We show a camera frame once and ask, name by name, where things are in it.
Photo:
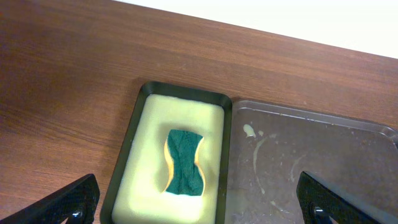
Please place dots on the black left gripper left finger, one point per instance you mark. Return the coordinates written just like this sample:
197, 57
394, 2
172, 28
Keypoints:
74, 203

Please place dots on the dark brown serving tray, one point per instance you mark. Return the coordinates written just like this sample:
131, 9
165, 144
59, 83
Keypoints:
271, 145

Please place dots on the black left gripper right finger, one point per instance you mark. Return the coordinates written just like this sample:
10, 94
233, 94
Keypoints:
323, 202

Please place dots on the black sponge tray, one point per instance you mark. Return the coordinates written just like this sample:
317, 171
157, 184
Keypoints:
186, 93

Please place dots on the green yellow scrub sponge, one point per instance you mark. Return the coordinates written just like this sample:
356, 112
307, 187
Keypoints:
181, 154

